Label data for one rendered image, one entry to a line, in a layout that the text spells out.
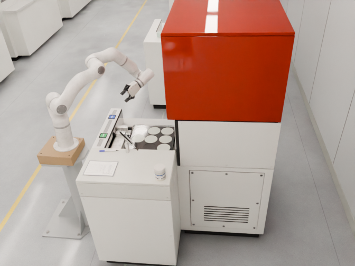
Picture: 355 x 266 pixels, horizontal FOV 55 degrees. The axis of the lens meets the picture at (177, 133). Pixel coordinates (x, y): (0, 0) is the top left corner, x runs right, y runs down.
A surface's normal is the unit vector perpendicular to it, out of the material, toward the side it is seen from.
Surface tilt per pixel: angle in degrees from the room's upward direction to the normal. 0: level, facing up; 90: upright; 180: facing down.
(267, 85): 90
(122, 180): 0
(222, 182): 90
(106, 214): 90
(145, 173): 0
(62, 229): 0
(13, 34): 90
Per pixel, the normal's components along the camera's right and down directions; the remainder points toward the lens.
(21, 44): -0.11, 0.59
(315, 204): -0.04, -0.81
